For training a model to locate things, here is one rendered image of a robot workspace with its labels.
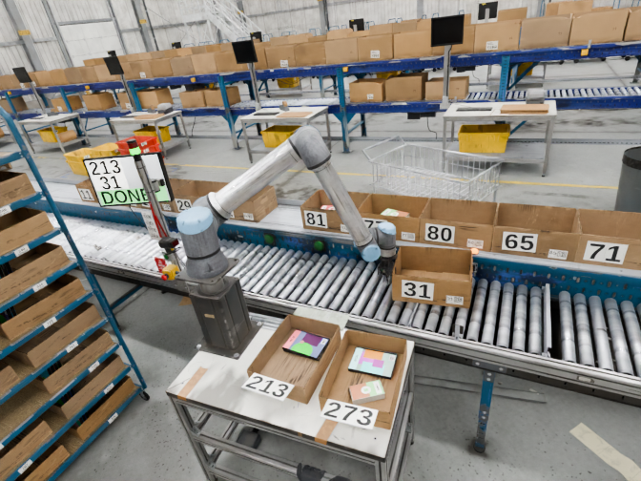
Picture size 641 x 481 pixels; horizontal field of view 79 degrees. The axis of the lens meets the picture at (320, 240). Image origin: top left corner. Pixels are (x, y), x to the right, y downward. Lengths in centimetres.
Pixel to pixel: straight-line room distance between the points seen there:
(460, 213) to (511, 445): 132
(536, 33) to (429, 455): 547
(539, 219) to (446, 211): 51
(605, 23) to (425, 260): 482
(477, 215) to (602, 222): 63
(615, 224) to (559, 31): 428
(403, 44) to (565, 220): 475
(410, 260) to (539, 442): 118
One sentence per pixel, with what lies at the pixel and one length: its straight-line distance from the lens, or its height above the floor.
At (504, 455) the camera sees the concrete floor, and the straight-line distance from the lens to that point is 255.
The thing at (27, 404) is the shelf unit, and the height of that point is 54.
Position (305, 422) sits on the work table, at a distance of 169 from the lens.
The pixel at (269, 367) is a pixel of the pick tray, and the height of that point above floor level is 76.
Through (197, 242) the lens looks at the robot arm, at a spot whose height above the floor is 135.
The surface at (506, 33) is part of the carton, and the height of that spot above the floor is 159.
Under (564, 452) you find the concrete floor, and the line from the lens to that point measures 264.
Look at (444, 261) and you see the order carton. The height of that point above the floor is 83.
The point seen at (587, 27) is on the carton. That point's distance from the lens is 656.
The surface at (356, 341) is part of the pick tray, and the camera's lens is 189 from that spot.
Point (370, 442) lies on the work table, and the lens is 162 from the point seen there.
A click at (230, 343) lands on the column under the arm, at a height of 81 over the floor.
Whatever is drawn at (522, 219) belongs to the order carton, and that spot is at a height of 96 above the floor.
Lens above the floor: 212
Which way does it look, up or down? 30 degrees down
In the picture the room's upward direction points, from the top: 8 degrees counter-clockwise
